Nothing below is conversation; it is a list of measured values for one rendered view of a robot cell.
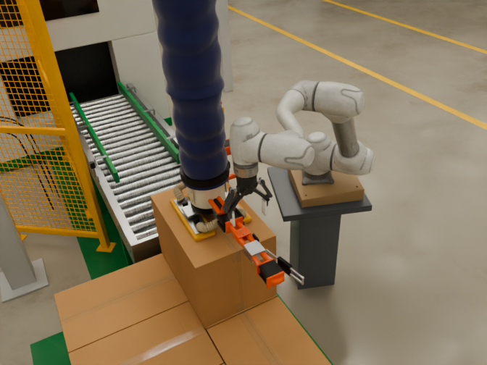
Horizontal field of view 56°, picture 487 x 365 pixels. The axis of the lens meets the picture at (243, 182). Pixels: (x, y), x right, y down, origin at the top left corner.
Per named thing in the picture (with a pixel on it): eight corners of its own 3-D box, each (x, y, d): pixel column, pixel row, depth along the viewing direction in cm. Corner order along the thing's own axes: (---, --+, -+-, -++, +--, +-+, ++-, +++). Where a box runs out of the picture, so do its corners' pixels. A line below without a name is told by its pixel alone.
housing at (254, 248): (243, 253, 183) (242, 245, 180) (257, 247, 185) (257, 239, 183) (251, 263, 178) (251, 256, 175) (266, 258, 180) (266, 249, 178)
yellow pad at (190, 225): (169, 202, 229) (168, 194, 226) (188, 195, 233) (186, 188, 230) (195, 242, 204) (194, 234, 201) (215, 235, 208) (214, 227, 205)
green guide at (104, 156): (63, 103, 429) (60, 93, 424) (74, 100, 433) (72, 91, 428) (105, 187, 312) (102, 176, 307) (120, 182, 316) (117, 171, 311)
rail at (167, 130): (130, 101, 461) (126, 84, 450) (135, 100, 462) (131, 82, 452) (234, 230, 291) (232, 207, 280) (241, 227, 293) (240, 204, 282)
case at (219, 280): (161, 251, 258) (149, 195, 235) (224, 227, 273) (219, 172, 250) (204, 328, 214) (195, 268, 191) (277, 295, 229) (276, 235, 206)
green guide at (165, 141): (118, 90, 449) (117, 81, 444) (129, 87, 453) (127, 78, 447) (177, 164, 331) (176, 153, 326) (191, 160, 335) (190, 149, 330)
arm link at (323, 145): (308, 156, 270) (307, 125, 256) (338, 162, 263) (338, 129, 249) (298, 172, 259) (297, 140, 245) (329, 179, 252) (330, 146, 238)
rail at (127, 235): (64, 118, 437) (58, 99, 426) (69, 116, 439) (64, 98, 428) (135, 269, 267) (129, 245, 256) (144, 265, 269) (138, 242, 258)
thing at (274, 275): (256, 274, 173) (256, 264, 170) (272, 266, 176) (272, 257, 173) (267, 288, 167) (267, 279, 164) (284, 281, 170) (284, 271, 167)
